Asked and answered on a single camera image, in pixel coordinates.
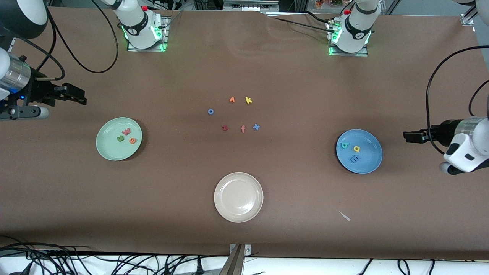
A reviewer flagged blue round plate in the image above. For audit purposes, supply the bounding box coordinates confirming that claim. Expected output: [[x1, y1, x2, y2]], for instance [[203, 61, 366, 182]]
[[336, 129, 383, 175]]

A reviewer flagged mint green round plate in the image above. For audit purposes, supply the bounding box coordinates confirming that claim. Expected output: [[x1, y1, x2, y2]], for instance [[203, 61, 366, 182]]
[[96, 117, 143, 161]]

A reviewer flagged brown paper table cover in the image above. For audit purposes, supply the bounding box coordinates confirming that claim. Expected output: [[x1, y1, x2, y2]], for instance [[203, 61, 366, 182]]
[[0, 6, 489, 261]]

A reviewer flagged beige round plate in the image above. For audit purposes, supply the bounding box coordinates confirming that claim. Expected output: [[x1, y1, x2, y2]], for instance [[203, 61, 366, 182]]
[[214, 172, 264, 223]]

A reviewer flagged grey metal box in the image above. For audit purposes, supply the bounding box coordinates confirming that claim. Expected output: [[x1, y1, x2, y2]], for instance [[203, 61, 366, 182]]
[[223, 0, 279, 12]]

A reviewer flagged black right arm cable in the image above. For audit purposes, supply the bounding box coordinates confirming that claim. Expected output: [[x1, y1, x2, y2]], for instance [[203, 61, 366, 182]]
[[15, 0, 120, 83]]

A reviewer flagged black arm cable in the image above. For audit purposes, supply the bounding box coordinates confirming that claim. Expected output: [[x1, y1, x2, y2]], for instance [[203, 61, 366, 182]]
[[425, 45, 489, 155], [15, 0, 120, 83]]

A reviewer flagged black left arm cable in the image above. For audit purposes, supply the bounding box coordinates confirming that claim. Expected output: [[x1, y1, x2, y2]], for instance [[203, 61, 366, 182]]
[[425, 45, 489, 155]]

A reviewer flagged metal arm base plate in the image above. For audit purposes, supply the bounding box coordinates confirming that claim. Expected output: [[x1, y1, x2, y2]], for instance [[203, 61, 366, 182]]
[[127, 15, 170, 52], [328, 17, 369, 57]]

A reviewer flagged black cable on table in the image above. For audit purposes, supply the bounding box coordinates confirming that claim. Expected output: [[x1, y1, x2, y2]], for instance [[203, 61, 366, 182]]
[[302, 11, 334, 24], [266, 15, 332, 33]]

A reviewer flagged metal table edge bracket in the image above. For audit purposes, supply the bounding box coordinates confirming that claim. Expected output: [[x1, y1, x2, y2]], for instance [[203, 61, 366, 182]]
[[219, 244, 253, 275]]

